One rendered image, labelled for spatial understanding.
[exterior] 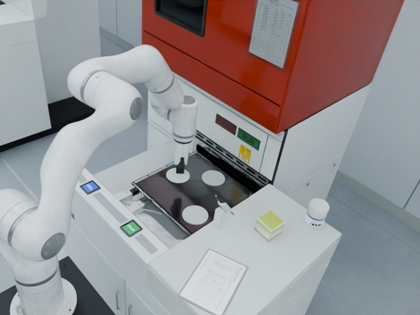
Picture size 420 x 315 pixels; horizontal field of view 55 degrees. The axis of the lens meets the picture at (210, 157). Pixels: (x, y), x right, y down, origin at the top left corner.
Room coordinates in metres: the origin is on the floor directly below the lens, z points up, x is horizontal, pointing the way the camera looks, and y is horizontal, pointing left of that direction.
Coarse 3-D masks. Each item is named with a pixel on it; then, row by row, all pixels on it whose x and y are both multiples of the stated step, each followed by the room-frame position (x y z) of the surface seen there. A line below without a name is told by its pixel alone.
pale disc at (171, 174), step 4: (172, 168) 1.34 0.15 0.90; (168, 172) 1.31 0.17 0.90; (172, 172) 1.31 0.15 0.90; (184, 172) 1.32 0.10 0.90; (188, 172) 1.33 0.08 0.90; (168, 176) 1.28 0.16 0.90; (172, 176) 1.29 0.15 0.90; (176, 176) 1.29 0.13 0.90; (180, 176) 1.29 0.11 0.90; (184, 176) 1.30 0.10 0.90; (188, 176) 1.30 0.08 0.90; (172, 180) 1.26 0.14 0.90; (176, 180) 1.27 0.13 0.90; (180, 180) 1.27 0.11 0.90; (184, 180) 1.27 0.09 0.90
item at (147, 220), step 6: (144, 210) 1.09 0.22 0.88; (138, 216) 1.05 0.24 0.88; (144, 216) 1.06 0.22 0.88; (150, 216) 1.06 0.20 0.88; (144, 222) 1.03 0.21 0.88; (150, 222) 1.03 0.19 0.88; (156, 222) 1.03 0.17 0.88; (150, 228) 1.00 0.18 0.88; (156, 228) 1.01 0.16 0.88; (162, 228) 1.01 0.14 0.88; (156, 234) 0.98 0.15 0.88; (162, 234) 0.98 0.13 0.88; (168, 234) 0.99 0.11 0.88; (162, 240) 0.96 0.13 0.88; (168, 240) 0.96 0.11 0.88; (174, 240) 0.96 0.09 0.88
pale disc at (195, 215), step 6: (186, 210) 1.10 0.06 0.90; (192, 210) 1.11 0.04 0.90; (198, 210) 1.11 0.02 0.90; (204, 210) 1.11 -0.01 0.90; (186, 216) 1.07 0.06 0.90; (192, 216) 1.07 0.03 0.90; (198, 216) 1.08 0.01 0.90; (204, 216) 1.08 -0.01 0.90; (192, 222) 1.04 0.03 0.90; (198, 222) 1.05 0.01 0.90
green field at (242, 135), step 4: (240, 132) 1.38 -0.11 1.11; (244, 132) 1.37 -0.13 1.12; (240, 136) 1.38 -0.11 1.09; (244, 136) 1.37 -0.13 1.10; (248, 136) 1.35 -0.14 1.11; (244, 140) 1.36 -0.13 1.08; (248, 140) 1.35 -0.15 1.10; (252, 140) 1.34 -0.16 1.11; (256, 140) 1.33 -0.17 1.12; (252, 144) 1.34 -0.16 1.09; (256, 144) 1.32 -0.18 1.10; (256, 148) 1.32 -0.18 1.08
